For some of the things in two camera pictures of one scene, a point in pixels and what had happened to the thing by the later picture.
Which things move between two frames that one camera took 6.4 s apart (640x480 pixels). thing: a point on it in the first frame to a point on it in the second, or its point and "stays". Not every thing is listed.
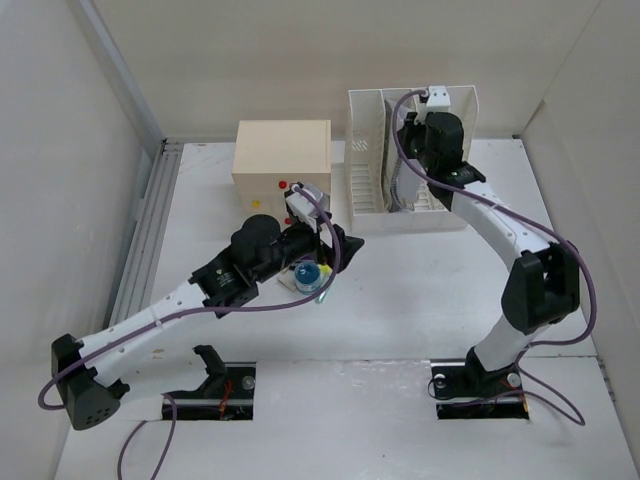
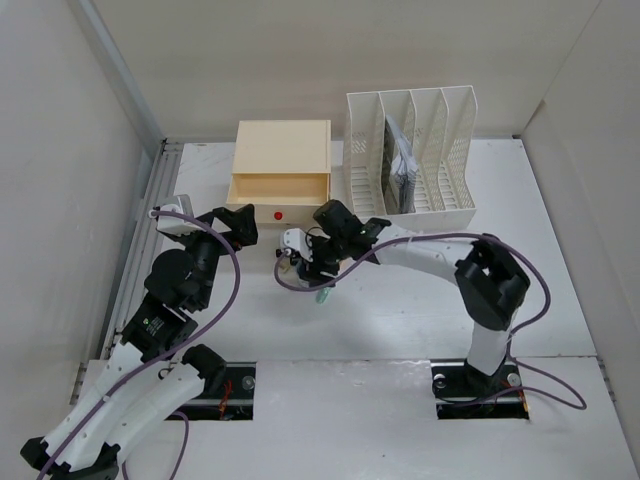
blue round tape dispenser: x=307 y=276 stays
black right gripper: x=409 y=127 to x=313 y=268
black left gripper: x=320 y=251 to x=241 y=221
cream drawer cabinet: x=270 y=155 stays
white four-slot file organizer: x=388 y=194 stays
